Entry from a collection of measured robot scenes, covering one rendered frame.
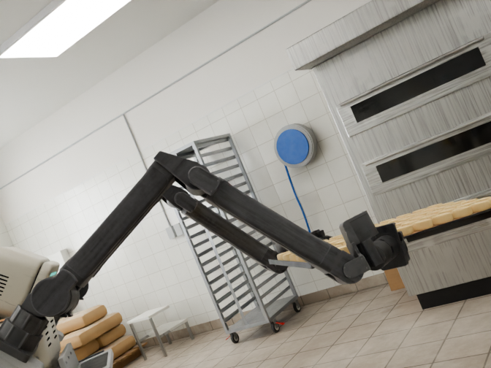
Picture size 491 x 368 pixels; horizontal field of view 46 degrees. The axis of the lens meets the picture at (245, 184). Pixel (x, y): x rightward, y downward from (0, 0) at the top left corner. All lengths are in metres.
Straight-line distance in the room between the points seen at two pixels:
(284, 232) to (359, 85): 2.87
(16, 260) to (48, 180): 6.21
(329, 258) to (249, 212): 0.19
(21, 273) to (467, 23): 3.09
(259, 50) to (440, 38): 2.11
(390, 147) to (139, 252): 3.67
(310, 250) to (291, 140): 4.04
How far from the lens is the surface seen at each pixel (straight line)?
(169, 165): 1.26
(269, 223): 1.26
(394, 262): 1.40
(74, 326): 6.74
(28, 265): 1.42
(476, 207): 1.61
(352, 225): 1.29
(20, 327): 1.29
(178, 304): 6.70
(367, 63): 4.03
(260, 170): 5.64
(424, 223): 1.52
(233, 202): 1.26
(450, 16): 3.90
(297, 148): 5.25
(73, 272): 1.26
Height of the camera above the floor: 1.21
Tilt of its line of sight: 1 degrees up
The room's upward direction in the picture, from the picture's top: 23 degrees counter-clockwise
